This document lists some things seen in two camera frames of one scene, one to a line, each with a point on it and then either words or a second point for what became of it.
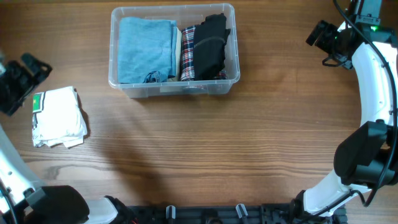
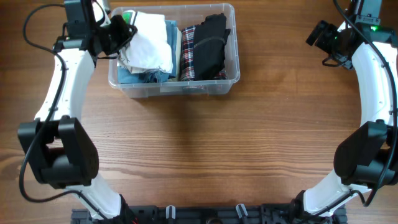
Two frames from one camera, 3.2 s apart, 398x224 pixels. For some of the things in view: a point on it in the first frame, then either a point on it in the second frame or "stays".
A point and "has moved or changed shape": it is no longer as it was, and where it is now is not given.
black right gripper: (329, 30) stays
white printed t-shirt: (57, 118) has moved or changed shape
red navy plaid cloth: (187, 58) stays
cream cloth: (178, 54) stays
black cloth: (209, 43) stays
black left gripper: (30, 81) → (128, 32)
